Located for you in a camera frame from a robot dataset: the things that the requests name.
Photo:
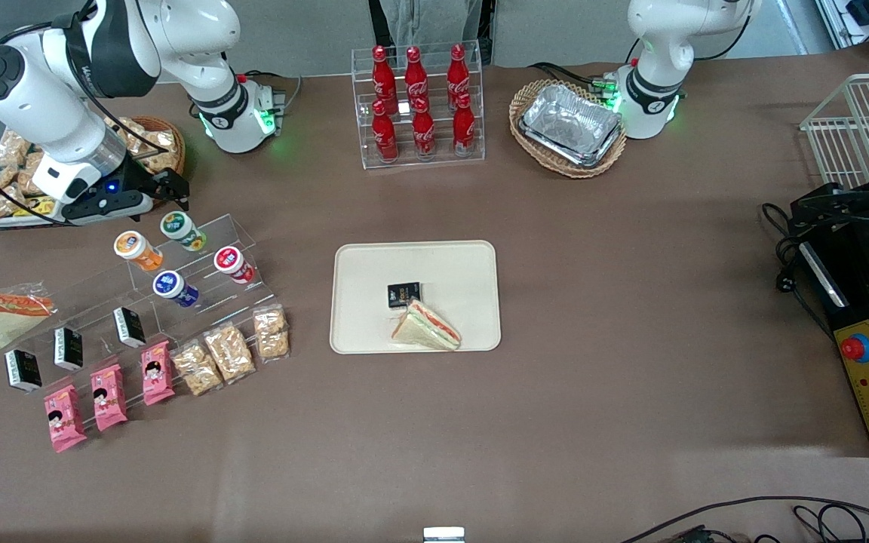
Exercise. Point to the dark brown wicker basket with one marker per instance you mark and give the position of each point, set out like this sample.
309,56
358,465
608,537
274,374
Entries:
178,151

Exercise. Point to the clear acrylic bottle rack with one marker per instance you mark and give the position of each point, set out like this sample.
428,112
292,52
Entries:
438,160

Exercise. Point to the aluminium frame shelf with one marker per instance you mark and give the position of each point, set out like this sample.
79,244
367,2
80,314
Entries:
857,23

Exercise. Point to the aluminium foil tray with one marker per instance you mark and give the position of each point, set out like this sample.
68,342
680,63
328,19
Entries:
589,160
570,117

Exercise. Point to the clear acrylic tiered stand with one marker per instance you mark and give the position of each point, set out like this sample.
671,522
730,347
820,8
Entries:
102,294

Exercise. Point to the pink snack pack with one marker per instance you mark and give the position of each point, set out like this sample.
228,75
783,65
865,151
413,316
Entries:
109,397
65,418
157,372

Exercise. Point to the green gum bottle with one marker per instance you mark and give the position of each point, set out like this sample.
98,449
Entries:
182,230

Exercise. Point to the clear nut bar packet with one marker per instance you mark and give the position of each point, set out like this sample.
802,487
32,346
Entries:
197,368
270,332
229,352

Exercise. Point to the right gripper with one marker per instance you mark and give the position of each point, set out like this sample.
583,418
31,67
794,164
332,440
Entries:
137,173

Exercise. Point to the cream plastic tray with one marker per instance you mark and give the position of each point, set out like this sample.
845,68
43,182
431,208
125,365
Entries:
374,286

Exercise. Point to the red gum bottle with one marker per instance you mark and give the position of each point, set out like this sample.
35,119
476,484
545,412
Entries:
234,264

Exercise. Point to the orange gum bottle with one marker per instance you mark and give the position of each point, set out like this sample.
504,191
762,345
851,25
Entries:
136,251

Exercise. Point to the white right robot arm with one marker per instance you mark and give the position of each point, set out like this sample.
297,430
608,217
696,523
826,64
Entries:
50,105

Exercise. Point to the black sealing machine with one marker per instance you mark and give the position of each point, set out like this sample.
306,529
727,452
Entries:
857,302

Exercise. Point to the blue gum bottle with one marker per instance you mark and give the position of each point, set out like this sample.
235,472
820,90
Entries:
173,288

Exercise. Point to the black tissue pack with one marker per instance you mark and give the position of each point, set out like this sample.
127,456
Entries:
69,348
129,326
23,370
403,295

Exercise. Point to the wrapped triangle sandwich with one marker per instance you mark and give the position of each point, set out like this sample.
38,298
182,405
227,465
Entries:
427,328
4,320

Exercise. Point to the small white device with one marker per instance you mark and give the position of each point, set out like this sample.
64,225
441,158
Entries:
443,535

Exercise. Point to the light woven wicker basket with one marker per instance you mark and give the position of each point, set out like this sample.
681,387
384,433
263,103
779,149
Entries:
532,94

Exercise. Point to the person body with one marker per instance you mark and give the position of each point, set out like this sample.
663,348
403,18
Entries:
427,19

